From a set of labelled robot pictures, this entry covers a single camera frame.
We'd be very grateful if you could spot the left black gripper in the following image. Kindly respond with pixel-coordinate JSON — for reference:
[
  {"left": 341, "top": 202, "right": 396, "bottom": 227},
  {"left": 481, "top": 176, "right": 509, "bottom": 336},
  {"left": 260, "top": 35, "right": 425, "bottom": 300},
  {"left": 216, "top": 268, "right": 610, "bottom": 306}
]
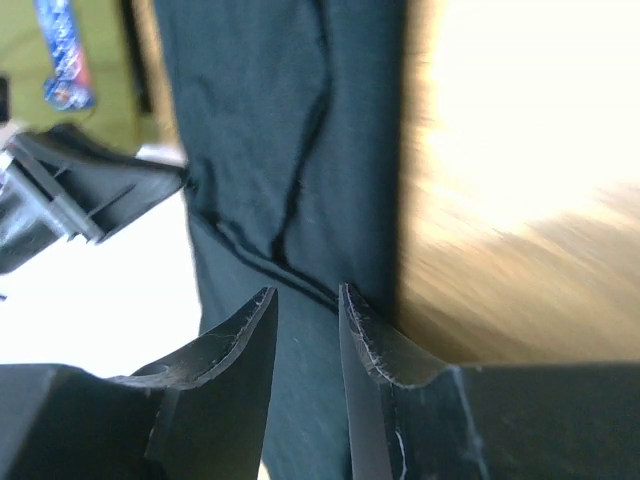
[{"left": 1, "top": 123, "right": 186, "bottom": 273}]

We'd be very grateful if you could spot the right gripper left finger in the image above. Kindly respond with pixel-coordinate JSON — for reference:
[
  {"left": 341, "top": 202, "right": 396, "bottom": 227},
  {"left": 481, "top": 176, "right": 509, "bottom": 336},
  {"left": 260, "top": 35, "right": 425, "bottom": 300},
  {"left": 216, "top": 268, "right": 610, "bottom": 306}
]
[{"left": 1, "top": 288, "right": 278, "bottom": 479}]

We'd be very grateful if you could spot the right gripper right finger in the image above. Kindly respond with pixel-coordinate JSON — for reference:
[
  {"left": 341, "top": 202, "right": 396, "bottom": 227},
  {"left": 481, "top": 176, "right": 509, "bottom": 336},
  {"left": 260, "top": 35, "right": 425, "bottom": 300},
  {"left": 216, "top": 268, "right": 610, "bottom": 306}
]
[{"left": 339, "top": 284, "right": 639, "bottom": 479}]

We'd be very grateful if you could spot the black t shirt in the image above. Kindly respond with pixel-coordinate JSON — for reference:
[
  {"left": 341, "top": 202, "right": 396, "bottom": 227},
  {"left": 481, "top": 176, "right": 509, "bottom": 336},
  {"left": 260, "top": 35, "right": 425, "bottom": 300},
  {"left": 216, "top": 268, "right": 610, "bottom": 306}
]
[{"left": 155, "top": 1, "right": 407, "bottom": 479}]

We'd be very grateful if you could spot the olive green plastic bin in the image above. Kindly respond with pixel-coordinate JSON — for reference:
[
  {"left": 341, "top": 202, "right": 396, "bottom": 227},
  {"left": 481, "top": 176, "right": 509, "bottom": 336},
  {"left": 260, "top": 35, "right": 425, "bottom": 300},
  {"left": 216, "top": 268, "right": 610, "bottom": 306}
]
[{"left": 1, "top": 1, "right": 158, "bottom": 151}]

